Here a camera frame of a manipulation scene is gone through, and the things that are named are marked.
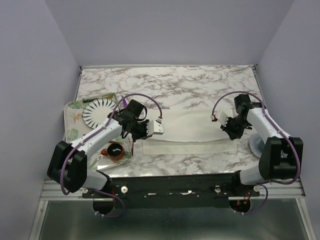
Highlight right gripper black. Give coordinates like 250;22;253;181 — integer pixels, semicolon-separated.
220;115;250;140

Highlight white cloth napkin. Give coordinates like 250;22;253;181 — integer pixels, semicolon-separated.
143;108;237;155

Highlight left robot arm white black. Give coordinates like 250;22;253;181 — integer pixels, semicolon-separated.
47;100;158;198

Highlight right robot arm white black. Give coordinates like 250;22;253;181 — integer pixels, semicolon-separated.
211;91;304;196

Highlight rose gold fork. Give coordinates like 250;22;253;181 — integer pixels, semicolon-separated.
131;139;136;157

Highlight white saucer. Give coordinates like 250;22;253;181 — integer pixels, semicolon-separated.
248;133;265;158

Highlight black and copper small bowl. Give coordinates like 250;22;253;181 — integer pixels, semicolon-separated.
107;143;125;161

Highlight copper spoon on tray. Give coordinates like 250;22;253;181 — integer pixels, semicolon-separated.
100;148;108;156

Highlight green chopsticks on tray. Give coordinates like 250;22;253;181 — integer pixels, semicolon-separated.
82;92;115;103

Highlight white plate blue stripes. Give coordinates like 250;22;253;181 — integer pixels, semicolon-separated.
82;98;117;129

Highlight leaf pattern serving tray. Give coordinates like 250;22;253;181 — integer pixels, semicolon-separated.
63;95;132;171

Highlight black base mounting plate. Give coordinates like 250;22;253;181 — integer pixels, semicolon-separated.
82;173;260;209

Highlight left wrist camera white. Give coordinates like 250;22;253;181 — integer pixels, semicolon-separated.
146;120;165;136

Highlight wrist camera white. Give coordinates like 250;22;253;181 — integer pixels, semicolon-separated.
210;110;229;127
146;120;165;136

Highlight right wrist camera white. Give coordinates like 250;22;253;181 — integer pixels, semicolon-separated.
210;110;229;127

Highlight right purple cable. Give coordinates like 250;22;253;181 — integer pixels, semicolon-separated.
211;91;301;216

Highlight purple cable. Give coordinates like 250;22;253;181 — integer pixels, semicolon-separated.
60;93;164;219
211;91;301;216

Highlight aluminium frame rail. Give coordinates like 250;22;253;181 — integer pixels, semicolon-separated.
39;179;306;201

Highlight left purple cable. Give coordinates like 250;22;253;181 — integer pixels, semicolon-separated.
60;93;164;219

